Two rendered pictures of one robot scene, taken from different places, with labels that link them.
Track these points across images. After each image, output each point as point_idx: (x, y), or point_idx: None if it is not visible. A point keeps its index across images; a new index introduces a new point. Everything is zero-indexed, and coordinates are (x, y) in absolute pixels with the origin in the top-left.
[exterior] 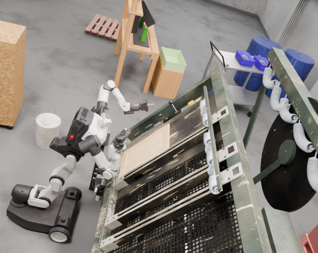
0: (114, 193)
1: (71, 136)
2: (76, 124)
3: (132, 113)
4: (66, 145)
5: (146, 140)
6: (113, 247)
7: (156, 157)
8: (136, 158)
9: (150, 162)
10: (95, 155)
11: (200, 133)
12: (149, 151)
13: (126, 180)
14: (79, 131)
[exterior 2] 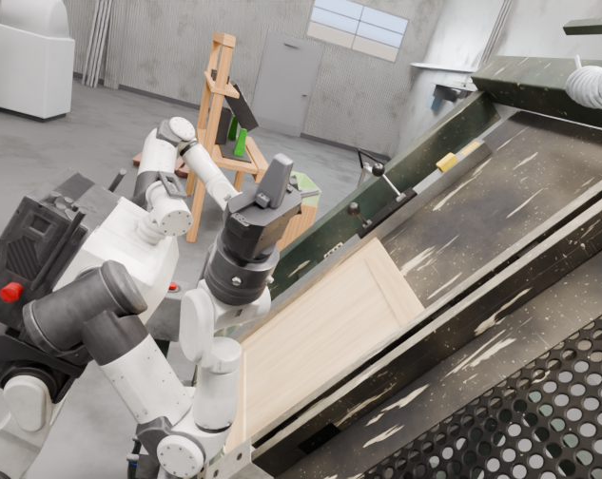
0: None
1: (6, 287)
2: (29, 225)
3: None
4: (0, 336)
5: (307, 301)
6: None
7: (394, 343)
8: (284, 366)
9: (375, 370)
10: (116, 358)
11: None
12: (336, 333)
13: (266, 464)
14: (44, 261)
